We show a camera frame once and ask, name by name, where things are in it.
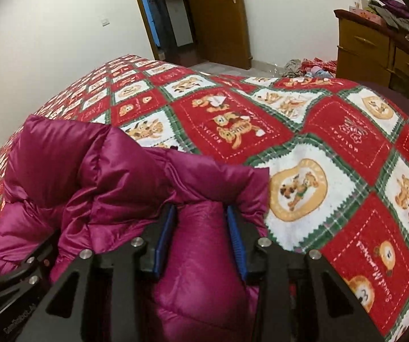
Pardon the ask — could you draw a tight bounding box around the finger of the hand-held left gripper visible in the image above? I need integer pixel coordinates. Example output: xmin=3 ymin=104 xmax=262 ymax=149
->
xmin=0 ymin=254 xmax=54 ymax=297

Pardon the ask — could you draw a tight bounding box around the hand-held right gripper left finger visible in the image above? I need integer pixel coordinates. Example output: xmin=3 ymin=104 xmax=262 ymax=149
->
xmin=10 ymin=204 xmax=177 ymax=342

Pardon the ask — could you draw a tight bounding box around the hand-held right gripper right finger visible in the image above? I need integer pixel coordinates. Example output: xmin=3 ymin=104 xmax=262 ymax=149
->
xmin=226 ymin=205 xmax=383 ymax=342

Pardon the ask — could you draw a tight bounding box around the magenta puffer jacket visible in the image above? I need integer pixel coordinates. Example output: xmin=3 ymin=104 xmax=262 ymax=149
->
xmin=0 ymin=115 xmax=271 ymax=342

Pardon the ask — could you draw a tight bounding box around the pile of clothes on floor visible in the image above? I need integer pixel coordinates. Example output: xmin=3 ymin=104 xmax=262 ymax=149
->
xmin=297 ymin=57 xmax=338 ymax=78

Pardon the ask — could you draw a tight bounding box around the red printed patchwork blanket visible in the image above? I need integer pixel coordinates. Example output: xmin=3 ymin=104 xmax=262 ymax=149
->
xmin=0 ymin=54 xmax=409 ymax=342

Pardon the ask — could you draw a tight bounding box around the grey crumpled cloth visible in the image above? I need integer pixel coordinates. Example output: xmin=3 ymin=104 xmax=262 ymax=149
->
xmin=284 ymin=59 xmax=303 ymax=78

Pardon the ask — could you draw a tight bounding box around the light blue cloth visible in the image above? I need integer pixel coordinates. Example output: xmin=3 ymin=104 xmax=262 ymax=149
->
xmin=304 ymin=68 xmax=333 ymax=78

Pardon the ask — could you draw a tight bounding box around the wooden door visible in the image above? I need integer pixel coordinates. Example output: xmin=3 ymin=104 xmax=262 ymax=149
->
xmin=182 ymin=0 xmax=252 ymax=70

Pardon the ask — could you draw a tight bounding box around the wooden dresser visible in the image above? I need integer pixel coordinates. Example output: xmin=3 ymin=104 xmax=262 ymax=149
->
xmin=335 ymin=9 xmax=409 ymax=115

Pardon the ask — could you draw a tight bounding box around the purple folded cloth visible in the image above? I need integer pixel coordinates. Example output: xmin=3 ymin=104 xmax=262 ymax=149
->
xmin=377 ymin=0 xmax=409 ymax=20

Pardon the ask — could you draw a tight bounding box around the wooden door frame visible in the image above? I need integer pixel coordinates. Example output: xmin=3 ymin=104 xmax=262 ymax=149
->
xmin=129 ymin=0 xmax=198 ymax=66

